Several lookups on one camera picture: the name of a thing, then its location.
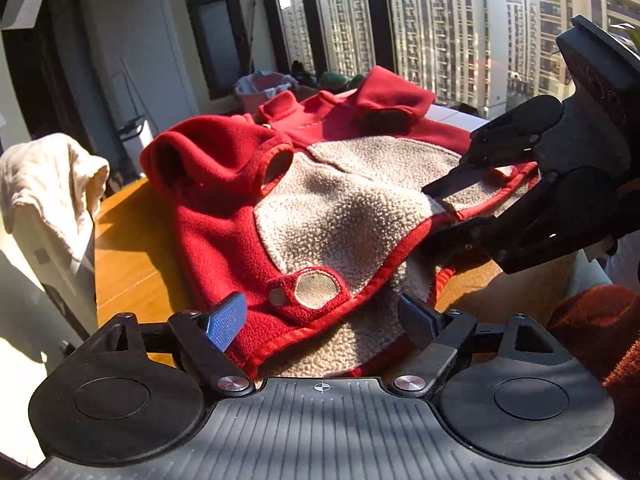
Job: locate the green slipper pair near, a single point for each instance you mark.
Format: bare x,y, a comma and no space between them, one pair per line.
333,82

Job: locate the pink laundry basket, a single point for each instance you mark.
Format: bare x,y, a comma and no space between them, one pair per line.
259,87

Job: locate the white trash bin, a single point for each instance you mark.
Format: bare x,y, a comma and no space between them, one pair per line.
135,137

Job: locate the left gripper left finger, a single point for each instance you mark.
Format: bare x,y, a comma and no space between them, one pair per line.
202,341

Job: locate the cream cloth on chair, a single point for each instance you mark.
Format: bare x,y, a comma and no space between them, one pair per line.
51,190

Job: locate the dark framed door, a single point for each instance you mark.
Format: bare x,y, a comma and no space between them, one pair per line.
222,43

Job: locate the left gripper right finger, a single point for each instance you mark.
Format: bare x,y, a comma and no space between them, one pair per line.
442,340

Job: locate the rust red sleeve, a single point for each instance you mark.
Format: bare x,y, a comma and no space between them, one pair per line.
600,326

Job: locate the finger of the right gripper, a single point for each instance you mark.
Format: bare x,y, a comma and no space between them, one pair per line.
525,224
508,140

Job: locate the red fleece jacket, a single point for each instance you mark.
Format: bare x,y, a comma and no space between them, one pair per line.
313,210

